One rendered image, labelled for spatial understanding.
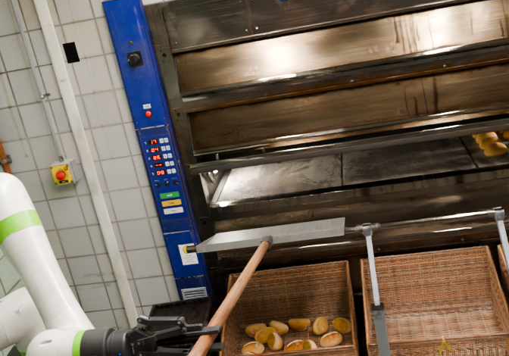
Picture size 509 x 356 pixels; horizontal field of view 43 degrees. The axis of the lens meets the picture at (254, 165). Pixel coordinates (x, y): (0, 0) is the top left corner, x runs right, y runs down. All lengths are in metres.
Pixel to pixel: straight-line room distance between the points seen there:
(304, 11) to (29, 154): 1.39
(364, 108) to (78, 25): 1.24
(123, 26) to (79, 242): 1.07
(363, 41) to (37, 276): 1.60
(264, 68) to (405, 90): 0.58
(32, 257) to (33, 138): 1.47
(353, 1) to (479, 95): 0.63
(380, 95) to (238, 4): 0.69
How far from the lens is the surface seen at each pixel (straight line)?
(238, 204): 2.88
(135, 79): 2.77
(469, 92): 2.73
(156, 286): 3.16
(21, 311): 1.93
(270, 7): 2.65
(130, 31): 2.73
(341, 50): 2.64
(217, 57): 2.71
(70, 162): 2.96
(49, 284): 1.62
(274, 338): 2.86
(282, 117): 2.72
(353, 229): 2.48
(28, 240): 1.65
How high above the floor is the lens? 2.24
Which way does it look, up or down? 18 degrees down
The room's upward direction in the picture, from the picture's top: 12 degrees counter-clockwise
